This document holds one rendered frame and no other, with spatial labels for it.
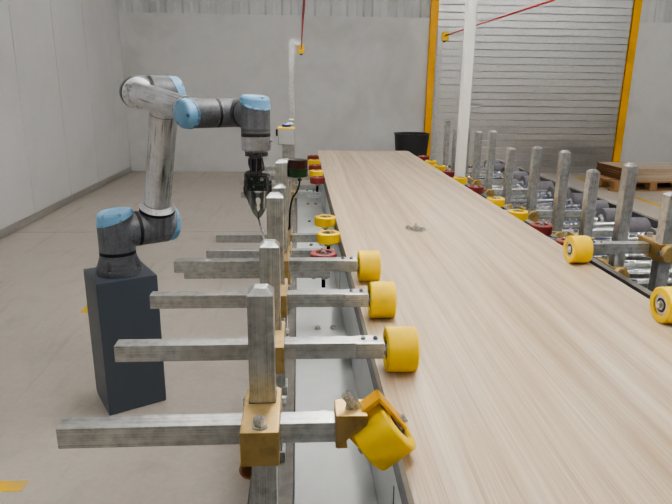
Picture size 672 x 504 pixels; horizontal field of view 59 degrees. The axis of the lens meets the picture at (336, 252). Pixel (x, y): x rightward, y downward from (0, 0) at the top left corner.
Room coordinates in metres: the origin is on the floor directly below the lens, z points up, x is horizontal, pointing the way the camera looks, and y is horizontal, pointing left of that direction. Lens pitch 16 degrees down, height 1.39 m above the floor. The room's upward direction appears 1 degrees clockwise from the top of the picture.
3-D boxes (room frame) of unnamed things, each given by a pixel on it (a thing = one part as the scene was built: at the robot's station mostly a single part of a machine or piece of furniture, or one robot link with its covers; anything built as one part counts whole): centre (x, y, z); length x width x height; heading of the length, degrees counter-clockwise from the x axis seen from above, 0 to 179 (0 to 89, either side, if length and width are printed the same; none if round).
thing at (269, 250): (0.99, 0.12, 0.89); 0.03 x 0.03 x 0.48; 4
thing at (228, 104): (1.93, 0.33, 1.30); 0.12 x 0.12 x 0.09; 38
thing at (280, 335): (0.97, 0.11, 0.95); 0.13 x 0.06 x 0.05; 4
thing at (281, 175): (1.74, 0.16, 0.94); 0.03 x 0.03 x 0.48; 4
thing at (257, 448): (0.72, 0.10, 0.95); 0.13 x 0.06 x 0.05; 4
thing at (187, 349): (0.95, 0.13, 0.95); 0.50 x 0.04 x 0.04; 94
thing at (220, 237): (2.20, 0.24, 0.82); 0.43 x 0.03 x 0.04; 94
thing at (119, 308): (2.44, 0.94, 0.30); 0.25 x 0.25 x 0.60; 33
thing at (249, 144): (1.84, 0.25, 1.21); 0.10 x 0.09 x 0.05; 93
